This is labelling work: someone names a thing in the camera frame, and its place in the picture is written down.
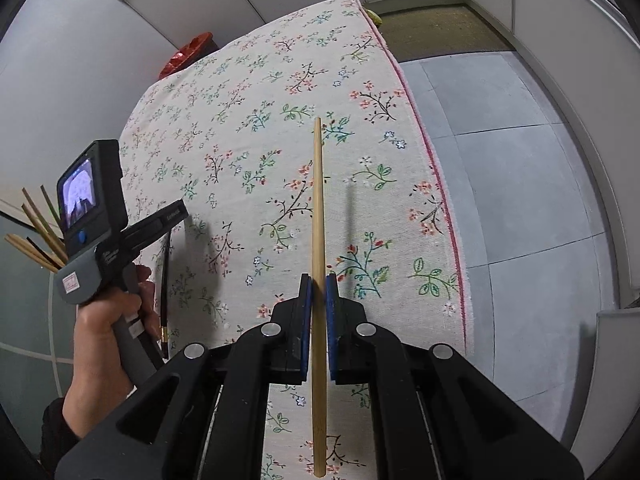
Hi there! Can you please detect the olive green doormat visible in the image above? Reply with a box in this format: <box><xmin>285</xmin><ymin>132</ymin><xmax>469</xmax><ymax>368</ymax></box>
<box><xmin>372</xmin><ymin>2</ymin><xmax>516</xmax><ymax>63</ymax></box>

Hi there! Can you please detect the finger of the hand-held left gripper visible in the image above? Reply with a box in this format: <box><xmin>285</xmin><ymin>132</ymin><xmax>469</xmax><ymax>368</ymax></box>
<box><xmin>125</xmin><ymin>199</ymin><xmax>190</xmax><ymax>257</ymax></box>

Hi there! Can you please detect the floral tablecloth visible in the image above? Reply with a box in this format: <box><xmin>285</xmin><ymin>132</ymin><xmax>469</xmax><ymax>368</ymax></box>
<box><xmin>120</xmin><ymin>0</ymin><xmax>476</xmax><ymax>480</ymax></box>

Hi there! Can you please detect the light wooden chopstick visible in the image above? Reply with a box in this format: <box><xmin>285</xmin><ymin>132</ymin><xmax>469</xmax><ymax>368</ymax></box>
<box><xmin>311</xmin><ymin>117</ymin><xmax>329</xmax><ymax>477</ymax></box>

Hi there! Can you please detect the red trash bin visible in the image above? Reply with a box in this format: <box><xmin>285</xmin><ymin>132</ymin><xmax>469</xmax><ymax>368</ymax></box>
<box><xmin>159</xmin><ymin>32</ymin><xmax>218</xmax><ymax>81</ymax></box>

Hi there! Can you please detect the bunch of brown chopsticks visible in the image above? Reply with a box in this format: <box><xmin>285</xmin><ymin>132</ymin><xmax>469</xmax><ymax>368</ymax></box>
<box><xmin>4</xmin><ymin>185</ymin><xmax>68</xmax><ymax>275</ymax></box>

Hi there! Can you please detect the low white cabinet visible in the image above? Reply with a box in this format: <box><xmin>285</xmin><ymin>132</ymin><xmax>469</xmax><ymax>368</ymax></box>
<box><xmin>596</xmin><ymin>305</ymin><xmax>640</xmax><ymax>461</ymax></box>

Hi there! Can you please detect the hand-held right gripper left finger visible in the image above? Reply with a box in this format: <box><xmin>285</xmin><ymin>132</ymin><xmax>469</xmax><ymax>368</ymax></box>
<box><xmin>55</xmin><ymin>274</ymin><xmax>313</xmax><ymax>480</ymax></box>

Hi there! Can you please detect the person's left hand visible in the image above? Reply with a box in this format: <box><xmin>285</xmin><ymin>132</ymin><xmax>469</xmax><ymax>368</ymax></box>
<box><xmin>62</xmin><ymin>265</ymin><xmax>159</xmax><ymax>437</ymax></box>

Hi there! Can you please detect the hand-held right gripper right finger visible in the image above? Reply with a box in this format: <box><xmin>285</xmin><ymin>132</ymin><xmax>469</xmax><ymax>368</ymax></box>
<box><xmin>326</xmin><ymin>274</ymin><xmax>584</xmax><ymax>480</ymax></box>

